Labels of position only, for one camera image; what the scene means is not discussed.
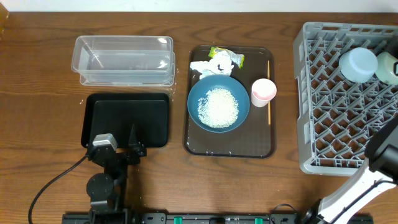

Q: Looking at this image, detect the mint green bowl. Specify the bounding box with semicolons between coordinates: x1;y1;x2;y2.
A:
375;52;397;85

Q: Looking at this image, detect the dark brown serving tray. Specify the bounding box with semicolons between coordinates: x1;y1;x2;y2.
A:
183;46;276;159

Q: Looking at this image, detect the pile of white rice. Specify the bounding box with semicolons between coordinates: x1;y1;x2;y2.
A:
197;88;239;129

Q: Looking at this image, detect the pink plastic cup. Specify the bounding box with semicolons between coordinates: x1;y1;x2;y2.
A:
251;78;277;108

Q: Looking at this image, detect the grey dishwasher rack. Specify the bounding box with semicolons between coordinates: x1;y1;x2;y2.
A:
293;22;397;176

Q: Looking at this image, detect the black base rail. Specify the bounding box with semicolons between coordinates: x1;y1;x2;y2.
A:
62;213;300;224

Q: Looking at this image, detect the dark blue plate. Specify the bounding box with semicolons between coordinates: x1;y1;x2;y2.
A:
187;75;251;133

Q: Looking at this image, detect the yellow green snack wrapper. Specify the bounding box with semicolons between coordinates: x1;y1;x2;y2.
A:
208;47;245;68

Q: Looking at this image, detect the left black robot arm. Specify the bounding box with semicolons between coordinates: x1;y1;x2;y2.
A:
86;126;146;223

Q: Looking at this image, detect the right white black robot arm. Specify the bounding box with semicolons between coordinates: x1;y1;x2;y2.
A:
294;63;397;223

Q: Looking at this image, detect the black plastic tray bin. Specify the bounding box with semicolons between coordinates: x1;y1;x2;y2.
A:
81;93;169;148

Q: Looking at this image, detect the wooden chopstick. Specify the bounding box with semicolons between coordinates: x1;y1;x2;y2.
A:
267;61;271;126

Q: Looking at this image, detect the light blue bowl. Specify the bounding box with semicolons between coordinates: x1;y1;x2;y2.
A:
339;47;378;83

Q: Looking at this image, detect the crumpled white paper napkin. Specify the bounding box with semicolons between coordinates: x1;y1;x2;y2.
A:
190;52;234;80

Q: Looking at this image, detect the clear plastic container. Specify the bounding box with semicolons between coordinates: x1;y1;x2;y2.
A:
71;35;176;86

